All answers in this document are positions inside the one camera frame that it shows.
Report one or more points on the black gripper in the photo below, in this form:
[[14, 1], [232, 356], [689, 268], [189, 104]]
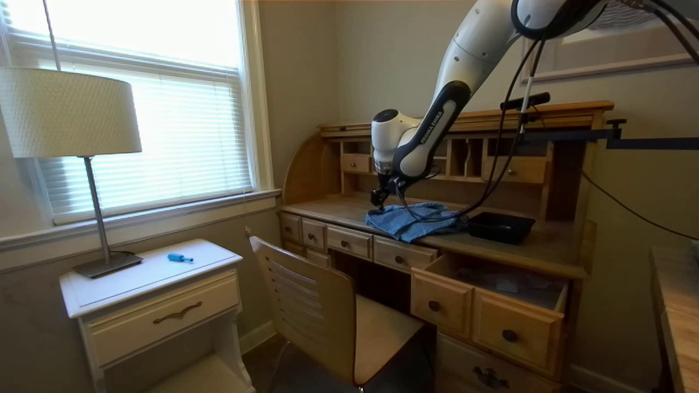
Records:
[[386, 187]]

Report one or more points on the blue cloth sheet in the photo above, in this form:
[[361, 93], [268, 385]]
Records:
[[410, 223]]

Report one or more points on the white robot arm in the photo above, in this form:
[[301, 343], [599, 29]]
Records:
[[403, 147]]

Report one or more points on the light wooden slatted chair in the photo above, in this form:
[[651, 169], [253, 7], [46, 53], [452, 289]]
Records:
[[320, 314]]

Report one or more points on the black plastic tray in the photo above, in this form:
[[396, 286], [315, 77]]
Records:
[[501, 227]]

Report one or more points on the wooden roll-top desk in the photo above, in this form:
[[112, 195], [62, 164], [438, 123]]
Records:
[[505, 314]]

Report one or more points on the small blue object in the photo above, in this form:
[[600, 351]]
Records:
[[180, 258]]

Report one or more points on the white window blinds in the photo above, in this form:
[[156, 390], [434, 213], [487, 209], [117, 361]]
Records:
[[183, 63]]

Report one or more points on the white nightstand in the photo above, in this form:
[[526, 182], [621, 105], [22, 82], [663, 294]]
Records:
[[133, 310]]

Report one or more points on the white table lamp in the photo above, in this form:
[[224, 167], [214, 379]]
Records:
[[66, 114]]

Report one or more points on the black camera on desk top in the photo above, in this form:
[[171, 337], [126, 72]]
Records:
[[524, 101]]

